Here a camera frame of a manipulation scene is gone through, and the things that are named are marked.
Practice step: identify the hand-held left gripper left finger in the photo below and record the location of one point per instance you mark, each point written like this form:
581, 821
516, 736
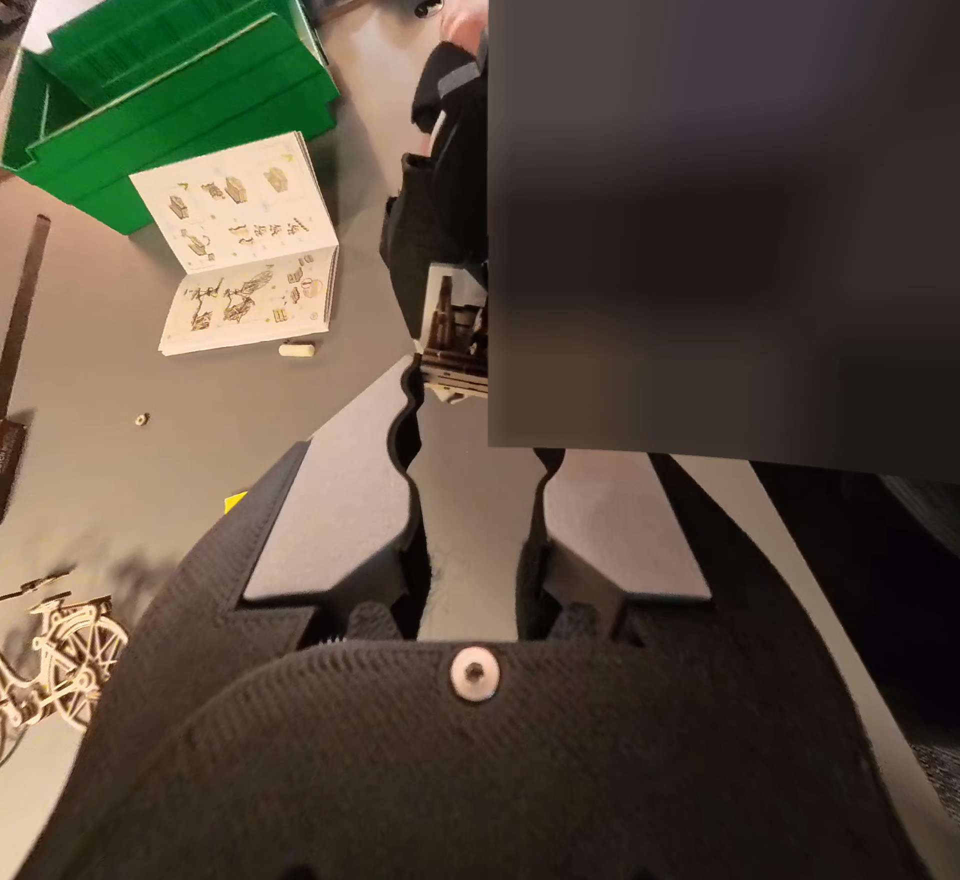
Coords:
330, 520

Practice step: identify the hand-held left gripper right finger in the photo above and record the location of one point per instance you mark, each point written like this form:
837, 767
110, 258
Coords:
630, 535

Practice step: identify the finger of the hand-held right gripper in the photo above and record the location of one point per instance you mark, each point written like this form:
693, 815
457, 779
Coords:
433, 302

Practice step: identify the small brown wooden model box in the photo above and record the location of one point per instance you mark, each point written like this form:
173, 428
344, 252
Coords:
457, 379

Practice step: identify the printed instruction booklet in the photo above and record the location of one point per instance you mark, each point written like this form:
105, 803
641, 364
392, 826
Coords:
247, 242

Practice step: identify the wooden wheel model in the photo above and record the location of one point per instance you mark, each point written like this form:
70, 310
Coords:
67, 655

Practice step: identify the person's right hand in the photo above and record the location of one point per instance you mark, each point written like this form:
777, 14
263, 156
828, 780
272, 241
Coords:
469, 17

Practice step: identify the yellow sticky note pad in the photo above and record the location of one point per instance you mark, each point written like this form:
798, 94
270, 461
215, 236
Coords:
237, 503

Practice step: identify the pale cylindrical stick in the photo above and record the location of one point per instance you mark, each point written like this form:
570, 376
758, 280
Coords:
297, 350

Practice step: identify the person's dark clothing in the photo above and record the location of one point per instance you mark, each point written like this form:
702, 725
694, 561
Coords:
862, 557

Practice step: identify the green plastic bin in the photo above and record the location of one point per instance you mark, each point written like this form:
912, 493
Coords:
187, 85

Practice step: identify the brown printed box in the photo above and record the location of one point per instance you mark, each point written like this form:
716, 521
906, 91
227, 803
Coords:
11, 467

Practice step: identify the dark flat strip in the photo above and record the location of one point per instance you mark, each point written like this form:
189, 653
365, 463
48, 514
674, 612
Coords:
26, 310

